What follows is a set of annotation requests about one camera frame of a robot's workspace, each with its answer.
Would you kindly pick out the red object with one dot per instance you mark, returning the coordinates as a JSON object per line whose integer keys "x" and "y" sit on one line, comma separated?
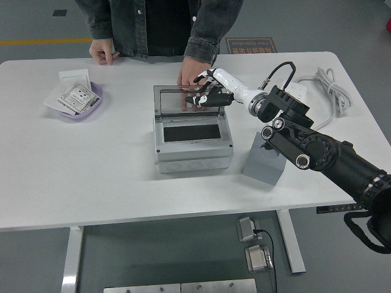
{"x": 388, "y": 25}

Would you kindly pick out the white socket panel with print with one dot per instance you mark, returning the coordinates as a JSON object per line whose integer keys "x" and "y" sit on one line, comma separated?
{"x": 78, "y": 97}

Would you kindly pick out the silver foot pedal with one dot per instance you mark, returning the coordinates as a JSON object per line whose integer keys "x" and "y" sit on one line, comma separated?
{"x": 246, "y": 229}
{"x": 258, "y": 259}

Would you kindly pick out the grey metal base plate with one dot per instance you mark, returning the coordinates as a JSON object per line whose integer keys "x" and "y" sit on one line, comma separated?
{"x": 140, "y": 289}
{"x": 218, "y": 287}

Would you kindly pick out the person's torso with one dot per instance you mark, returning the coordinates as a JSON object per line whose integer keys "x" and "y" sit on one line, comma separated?
{"x": 165, "y": 24}

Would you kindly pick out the grey cube with round hole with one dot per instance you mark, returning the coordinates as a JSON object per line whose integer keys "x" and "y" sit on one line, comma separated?
{"x": 259, "y": 171}

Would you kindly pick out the white table leg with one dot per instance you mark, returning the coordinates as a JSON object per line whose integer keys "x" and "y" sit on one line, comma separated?
{"x": 291, "y": 244}
{"x": 71, "y": 259}

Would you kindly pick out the person's left hand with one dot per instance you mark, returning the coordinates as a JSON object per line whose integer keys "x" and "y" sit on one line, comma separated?
{"x": 189, "y": 73}

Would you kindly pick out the black table control panel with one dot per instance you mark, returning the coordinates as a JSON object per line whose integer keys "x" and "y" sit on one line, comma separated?
{"x": 330, "y": 209}

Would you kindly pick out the grey plastic junction box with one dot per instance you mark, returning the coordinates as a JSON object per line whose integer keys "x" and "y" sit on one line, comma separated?
{"x": 192, "y": 152}

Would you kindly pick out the transparent grey box lid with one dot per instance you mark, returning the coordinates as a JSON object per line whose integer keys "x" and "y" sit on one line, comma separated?
{"x": 171, "y": 103}

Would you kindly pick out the white power strip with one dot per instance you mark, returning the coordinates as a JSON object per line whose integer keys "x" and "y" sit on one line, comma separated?
{"x": 297, "y": 88}

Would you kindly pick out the person's right forearm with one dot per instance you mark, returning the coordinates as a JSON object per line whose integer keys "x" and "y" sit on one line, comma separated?
{"x": 94, "y": 18}

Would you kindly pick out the white flat cover plate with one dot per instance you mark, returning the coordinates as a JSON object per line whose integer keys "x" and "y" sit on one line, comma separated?
{"x": 52, "y": 100}

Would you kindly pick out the brown floor sign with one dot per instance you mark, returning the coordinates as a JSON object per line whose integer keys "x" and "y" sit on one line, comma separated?
{"x": 250, "y": 45}

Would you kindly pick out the plain white switch plate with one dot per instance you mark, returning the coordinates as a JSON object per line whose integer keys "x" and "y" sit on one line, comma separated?
{"x": 73, "y": 77}

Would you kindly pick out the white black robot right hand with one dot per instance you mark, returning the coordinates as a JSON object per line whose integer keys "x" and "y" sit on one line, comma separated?
{"x": 232, "y": 82}

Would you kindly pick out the person's left forearm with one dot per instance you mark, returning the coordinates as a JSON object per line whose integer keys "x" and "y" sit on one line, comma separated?
{"x": 210, "y": 33}

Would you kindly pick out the person's right hand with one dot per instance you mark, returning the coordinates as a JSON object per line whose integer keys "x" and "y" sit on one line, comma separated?
{"x": 104, "y": 52}

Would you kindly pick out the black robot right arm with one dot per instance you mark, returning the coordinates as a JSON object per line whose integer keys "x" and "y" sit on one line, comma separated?
{"x": 320, "y": 146}

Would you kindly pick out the dark square floor hatch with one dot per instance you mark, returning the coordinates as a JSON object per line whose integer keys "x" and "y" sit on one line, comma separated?
{"x": 59, "y": 13}

